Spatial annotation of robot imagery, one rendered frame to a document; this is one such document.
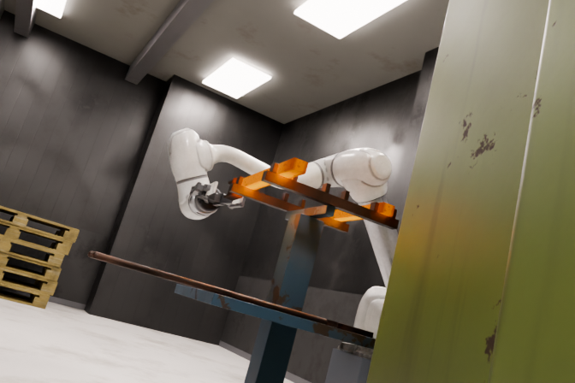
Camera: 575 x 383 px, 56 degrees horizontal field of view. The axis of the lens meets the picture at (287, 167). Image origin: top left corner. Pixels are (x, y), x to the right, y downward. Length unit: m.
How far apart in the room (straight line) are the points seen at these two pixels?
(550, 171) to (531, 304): 0.10
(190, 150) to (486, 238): 1.19
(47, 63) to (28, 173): 1.67
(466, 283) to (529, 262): 0.26
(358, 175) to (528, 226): 1.42
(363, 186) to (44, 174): 7.12
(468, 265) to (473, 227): 0.05
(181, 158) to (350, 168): 0.57
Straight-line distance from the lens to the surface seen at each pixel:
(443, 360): 0.71
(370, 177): 1.83
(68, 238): 7.38
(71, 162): 8.67
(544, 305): 0.42
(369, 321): 2.16
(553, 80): 0.50
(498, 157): 0.72
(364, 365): 2.12
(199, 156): 1.73
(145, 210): 8.32
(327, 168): 1.96
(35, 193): 8.59
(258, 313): 1.00
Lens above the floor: 0.66
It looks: 15 degrees up
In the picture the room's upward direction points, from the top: 16 degrees clockwise
